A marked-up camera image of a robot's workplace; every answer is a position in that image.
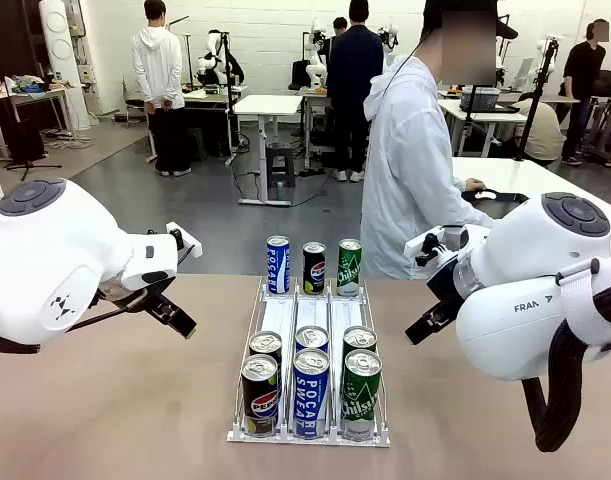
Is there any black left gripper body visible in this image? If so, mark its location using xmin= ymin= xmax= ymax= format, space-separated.
xmin=97 ymin=274 xmax=179 ymax=321

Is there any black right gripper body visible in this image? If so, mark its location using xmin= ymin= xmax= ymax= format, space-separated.
xmin=426 ymin=258 xmax=470 ymax=310

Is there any black Pepsi can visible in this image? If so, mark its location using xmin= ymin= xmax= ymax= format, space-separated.
xmin=302 ymin=241 xmax=328 ymax=296
xmin=240 ymin=352 xmax=281 ymax=440
xmin=248 ymin=330 xmax=284 ymax=372

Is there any blue Pocari Sweat can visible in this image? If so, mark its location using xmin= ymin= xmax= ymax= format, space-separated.
xmin=265 ymin=234 xmax=292 ymax=296
xmin=291 ymin=347 xmax=332 ymax=441
xmin=294 ymin=324 xmax=331 ymax=357

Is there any person's right forearm white sleeve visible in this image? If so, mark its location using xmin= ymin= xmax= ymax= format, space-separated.
xmin=434 ymin=192 xmax=497 ymax=230

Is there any person in white hoodie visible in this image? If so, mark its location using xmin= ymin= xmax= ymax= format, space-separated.
xmin=359 ymin=0 xmax=519 ymax=281

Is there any background person in beige jacket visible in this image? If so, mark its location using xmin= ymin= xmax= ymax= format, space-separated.
xmin=513 ymin=91 xmax=567 ymax=168

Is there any green Chilsung cider can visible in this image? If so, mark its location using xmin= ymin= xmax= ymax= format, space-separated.
xmin=341 ymin=324 xmax=378 ymax=359
xmin=340 ymin=348 xmax=383 ymax=443
xmin=336 ymin=238 xmax=364 ymax=298

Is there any clear acrylic can rack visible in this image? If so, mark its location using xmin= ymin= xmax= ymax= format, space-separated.
xmin=226 ymin=277 xmax=392 ymax=446

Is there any large white table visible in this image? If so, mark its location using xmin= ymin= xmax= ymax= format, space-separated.
xmin=449 ymin=156 xmax=611 ymax=236

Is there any white background work table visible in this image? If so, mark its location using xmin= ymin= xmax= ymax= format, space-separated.
xmin=436 ymin=96 xmax=529 ymax=157

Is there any black step stool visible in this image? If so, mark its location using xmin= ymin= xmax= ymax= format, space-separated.
xmin=265 ymin=141 xmax=298 ymax=191

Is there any black floor tripod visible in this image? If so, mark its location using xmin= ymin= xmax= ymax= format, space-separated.
xmin=1 ymin=74 xmax=65 ymax=183

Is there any grey storage bin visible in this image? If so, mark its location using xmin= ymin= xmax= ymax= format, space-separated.
xmin=459 ymin=85 xmax=502 ymax=113

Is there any background man in white hoodie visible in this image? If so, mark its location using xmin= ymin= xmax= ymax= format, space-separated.
xmin=131 ymin=0 xmax=193 ymax=178

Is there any white standing desk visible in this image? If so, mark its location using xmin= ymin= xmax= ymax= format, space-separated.
xmin=232 ymin=94 xmax=305 ymax=208

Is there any cluttered white side table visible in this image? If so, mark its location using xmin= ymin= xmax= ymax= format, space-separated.
xmin=0 ymin=73 xmax=77 ymax=162

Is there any background man in navy jacket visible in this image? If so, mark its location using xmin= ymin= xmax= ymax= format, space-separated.
xmin=326 ymin=0 xmax=385 ymax=183

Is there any white tower air conditioner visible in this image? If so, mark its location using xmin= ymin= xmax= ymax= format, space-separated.
xmin=38 ymin=0 xmax=93 ymax=133

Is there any background woman in black top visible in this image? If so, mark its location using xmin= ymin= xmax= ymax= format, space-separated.
xmin=558 ymin=18 xmax=611 ymax=167

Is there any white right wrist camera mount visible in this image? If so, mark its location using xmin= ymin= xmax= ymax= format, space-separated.
xmin=403 ymin=224 xmax=467 ymax=267

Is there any black right arm cable sleeve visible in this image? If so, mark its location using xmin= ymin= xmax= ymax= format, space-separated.
xmin=521 ymin=282 xmax=611 ymax=454

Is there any short black camera pole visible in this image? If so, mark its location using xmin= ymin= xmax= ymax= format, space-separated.
xmin=463 ymin=84 xmax=482 ymax=154

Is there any tall black camera pole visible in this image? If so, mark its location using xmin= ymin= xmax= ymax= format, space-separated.
xmin=514 ymin=36 xmax=561 ymax=163

